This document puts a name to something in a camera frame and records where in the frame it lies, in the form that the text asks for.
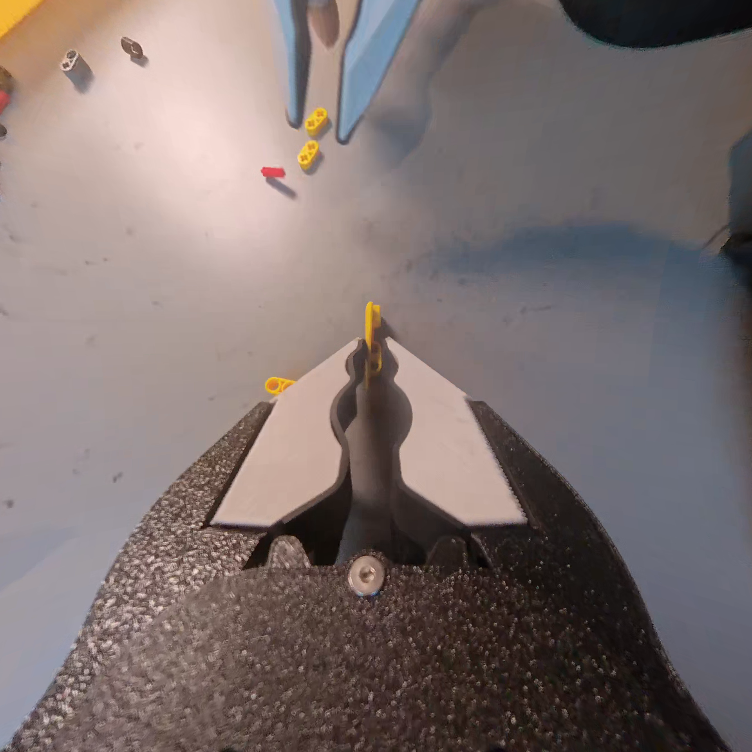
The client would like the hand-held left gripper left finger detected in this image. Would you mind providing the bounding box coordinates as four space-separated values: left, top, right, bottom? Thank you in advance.
210 338 368 528

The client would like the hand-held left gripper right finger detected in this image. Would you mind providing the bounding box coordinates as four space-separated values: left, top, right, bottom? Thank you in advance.
382 338 528 528

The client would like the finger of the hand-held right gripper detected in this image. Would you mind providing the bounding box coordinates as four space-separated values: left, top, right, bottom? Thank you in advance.
336 0 424 145
275 0 312 129

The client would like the long yellow brick beam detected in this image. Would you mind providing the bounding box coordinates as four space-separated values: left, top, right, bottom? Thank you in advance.
363 301 384 391

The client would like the grey desk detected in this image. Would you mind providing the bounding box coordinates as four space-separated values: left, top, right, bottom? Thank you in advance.
0 0 752 752

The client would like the person's right hand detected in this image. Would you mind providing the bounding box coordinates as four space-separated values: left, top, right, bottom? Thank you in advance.
310 0 342 49

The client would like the yellow storage bin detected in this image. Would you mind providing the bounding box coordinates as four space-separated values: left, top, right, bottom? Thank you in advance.
0 0 45 39

